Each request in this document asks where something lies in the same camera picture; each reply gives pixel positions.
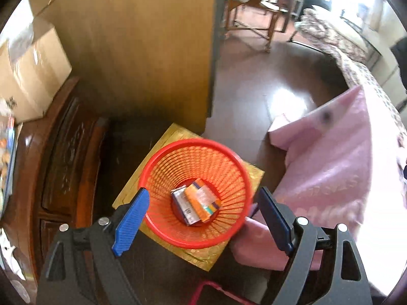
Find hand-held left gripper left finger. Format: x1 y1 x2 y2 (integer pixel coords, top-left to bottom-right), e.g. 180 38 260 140
36 187 150 305

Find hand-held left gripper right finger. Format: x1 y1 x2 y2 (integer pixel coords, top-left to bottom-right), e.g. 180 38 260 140
256 187 373 305

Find red plastic mesh basket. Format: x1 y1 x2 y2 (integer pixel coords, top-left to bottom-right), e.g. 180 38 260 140
137 139 254 250

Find white grey cardboard box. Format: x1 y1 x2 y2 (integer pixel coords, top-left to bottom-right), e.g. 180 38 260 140
171 184 204 227

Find orange cardboard box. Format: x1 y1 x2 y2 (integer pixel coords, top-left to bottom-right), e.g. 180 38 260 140
185 179 222 223

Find pink blanket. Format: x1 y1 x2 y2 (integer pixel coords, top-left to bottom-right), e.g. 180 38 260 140
230 86 374 270

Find yellow patterned flat box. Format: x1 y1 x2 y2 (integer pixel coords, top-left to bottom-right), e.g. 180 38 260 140
112 123 265 272

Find dark carved wooden cabinet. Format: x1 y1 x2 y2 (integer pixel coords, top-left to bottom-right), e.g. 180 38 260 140
0 76 110 305

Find white plastic bag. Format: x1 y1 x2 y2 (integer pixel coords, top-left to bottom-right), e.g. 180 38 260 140
0 229 26 280

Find colourful book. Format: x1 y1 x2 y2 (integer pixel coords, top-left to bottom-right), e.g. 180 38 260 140
0 117 18 210

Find floral bedspread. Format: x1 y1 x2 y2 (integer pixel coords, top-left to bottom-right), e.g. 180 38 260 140
296 6 407 204

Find large brown cardboard box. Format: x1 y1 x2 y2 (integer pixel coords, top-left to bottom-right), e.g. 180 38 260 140
0 16 73 124

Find light wooden door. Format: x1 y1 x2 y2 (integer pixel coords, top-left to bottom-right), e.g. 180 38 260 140
28 0 223 134

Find white pillow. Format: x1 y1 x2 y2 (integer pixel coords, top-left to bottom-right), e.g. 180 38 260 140
307 6 372 61

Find black metal rack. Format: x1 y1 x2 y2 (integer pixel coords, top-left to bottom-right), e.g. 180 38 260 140
340 16 382 67

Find dark cloth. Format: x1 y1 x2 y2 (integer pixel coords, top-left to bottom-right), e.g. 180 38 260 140
391 38 407 73

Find wooden chair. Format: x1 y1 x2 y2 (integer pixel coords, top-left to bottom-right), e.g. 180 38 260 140
225 0 302 54

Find red plastic frame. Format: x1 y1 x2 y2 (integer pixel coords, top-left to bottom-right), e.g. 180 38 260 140
190 281 255 305

